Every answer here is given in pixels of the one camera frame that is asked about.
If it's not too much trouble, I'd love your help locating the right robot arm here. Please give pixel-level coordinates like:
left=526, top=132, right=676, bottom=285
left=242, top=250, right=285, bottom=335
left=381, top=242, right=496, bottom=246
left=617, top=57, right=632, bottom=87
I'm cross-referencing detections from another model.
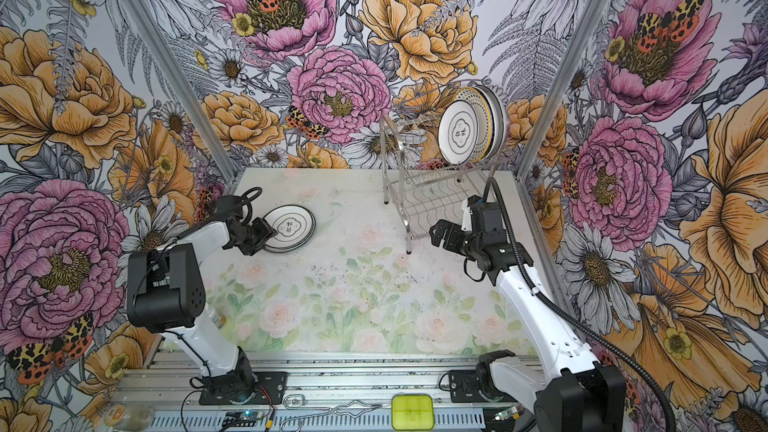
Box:
left=429, top=196, right=626, bottom=431

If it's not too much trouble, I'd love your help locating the large dark rimmed plate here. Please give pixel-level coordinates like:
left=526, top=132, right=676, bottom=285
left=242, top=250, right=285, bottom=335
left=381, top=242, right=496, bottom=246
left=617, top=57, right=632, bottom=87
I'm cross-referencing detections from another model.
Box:
left=476, top=85, right=510, bottom=160

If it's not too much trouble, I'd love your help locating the yellow patterned plate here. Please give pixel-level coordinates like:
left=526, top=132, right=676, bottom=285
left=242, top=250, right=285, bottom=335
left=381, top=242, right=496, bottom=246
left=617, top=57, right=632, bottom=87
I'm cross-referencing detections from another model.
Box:
left=457, top=87, right=493, bottom=163

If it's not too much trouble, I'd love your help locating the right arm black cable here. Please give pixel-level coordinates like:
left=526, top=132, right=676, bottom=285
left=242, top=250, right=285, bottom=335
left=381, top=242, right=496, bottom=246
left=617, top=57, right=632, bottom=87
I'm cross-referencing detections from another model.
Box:
left=482, top=176, right=678, bottom=432

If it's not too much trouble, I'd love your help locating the white plate black emblem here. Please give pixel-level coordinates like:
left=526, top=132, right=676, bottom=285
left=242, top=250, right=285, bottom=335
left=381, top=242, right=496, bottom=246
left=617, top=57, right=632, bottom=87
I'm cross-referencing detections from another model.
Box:
left=264, top=204, right=316, bottom=253

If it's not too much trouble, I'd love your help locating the small circuit board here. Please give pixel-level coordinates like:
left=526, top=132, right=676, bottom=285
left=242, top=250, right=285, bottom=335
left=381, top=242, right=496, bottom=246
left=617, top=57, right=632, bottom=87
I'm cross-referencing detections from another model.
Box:
left=221, top=410, right=267, bottom=431

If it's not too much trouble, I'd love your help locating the aluminium front rail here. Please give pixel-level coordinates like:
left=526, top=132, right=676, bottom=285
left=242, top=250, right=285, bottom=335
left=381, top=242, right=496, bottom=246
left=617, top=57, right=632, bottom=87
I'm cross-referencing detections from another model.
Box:
left=111, top=351, right=533, bottom=431

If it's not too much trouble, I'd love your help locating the metal wire dish rack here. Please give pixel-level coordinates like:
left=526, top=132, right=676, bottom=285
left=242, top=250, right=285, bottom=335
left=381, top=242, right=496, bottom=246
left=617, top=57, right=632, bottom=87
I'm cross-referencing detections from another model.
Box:
left=375, top=115, right=504, bottom=254

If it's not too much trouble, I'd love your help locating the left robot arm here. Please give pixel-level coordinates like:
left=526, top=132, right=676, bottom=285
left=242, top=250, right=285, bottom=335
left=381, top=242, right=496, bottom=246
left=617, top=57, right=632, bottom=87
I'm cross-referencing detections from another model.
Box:
left=126, top=187, right=277, bottom=404

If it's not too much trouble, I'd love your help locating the green square button box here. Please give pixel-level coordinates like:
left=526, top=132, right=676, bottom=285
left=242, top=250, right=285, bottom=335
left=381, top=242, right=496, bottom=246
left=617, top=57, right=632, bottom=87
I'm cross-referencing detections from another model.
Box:
left=391, top=394, right=435, bottom=431

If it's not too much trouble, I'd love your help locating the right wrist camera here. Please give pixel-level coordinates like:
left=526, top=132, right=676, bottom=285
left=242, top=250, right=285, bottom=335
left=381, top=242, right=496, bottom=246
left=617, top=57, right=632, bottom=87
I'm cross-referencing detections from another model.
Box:
left=461, top=195, right=481, bottom=232

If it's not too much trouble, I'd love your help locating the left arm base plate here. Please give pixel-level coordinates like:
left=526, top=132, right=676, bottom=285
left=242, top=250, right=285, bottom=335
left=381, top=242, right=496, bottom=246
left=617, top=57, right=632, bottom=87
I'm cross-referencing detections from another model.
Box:
left=199, top=372, right=288, bottom=406

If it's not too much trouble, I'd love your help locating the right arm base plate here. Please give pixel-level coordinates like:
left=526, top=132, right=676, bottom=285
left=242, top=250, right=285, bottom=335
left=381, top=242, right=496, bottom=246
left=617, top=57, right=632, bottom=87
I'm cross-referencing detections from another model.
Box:
left=447, top=370, right=486, bottom=404

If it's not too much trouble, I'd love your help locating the metal wire hook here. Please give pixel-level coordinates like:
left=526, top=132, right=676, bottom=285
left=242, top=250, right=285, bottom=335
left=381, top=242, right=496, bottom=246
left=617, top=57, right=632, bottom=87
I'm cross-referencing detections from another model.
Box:
left=279, top=399, right=383, bottom=431

